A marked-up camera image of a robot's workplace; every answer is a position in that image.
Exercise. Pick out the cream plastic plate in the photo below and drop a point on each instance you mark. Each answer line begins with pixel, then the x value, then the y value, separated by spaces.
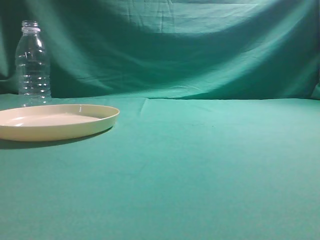
pixel 56 122

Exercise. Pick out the green table cloth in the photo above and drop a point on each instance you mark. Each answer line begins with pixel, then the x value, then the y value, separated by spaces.
pixel 170 170

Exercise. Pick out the green cloth backdrop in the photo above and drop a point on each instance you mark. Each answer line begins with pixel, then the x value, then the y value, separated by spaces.
pixel 171 49

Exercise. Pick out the clear plastic bottle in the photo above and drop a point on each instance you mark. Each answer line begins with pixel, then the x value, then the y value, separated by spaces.
pixel 32 65

